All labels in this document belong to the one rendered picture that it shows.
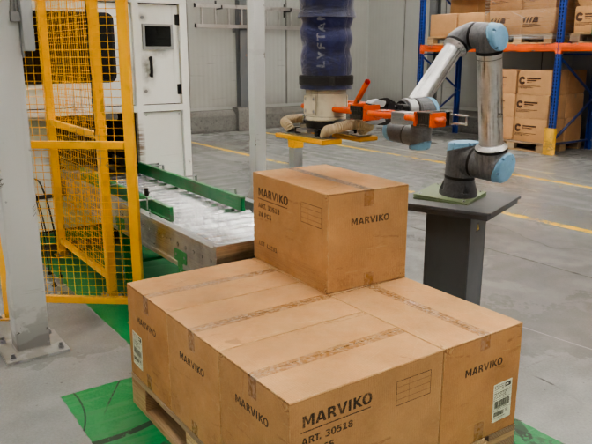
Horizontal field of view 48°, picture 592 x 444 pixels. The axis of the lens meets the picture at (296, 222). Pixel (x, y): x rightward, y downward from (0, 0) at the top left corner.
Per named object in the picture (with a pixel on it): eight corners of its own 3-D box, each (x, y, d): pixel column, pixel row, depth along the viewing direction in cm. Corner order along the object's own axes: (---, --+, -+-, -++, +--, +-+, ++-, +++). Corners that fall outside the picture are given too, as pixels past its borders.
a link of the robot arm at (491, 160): (487, 171, 333) (483, 18, 301) (518, 178, 320) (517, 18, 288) (468, 181, 325) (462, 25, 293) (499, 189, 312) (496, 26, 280)
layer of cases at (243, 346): (131, 371, 285) (126, 282, 276) (319, 320, 340) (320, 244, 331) (289, 530, 190) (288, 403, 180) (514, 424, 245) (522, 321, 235)
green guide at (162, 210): (69, 180, 493) (68, 167, 491) (83, 178, 499) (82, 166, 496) (156, 224, 365) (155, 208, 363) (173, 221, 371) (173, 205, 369)
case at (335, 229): (254, 256, 311) (252, 171, 301) (324, 243, 332) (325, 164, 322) (327, 294, 262) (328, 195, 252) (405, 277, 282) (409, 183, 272)
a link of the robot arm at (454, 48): (455, 15, 305) (375, 129, 290) (477, 16, 296) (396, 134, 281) (463, 33, 312) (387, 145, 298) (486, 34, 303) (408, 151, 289)
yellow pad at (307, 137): (275, 136, 289) (274, 125, 288) (293, 135, 294) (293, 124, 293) (322, 145, 262) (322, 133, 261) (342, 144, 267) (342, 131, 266)
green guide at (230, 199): (138, 173, 522) (137, 161, 520) (151, 171, 528) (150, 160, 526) (241, 211, 395) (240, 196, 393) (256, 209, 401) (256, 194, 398)
